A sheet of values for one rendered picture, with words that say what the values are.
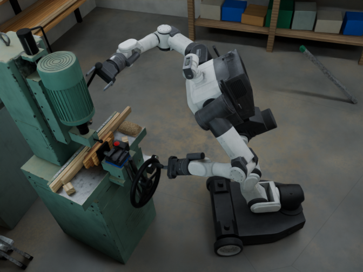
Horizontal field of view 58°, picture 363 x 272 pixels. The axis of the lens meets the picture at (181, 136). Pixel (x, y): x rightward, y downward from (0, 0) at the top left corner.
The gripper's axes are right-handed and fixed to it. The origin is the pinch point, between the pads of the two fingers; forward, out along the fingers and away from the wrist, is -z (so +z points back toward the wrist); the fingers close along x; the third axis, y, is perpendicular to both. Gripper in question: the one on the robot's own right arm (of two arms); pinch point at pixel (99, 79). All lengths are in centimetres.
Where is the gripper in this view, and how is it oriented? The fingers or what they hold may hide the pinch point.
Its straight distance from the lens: 165.0
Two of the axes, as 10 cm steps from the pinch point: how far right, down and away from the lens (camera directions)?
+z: 4.6, -6.6, 5.9
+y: -4.7, 3.8, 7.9
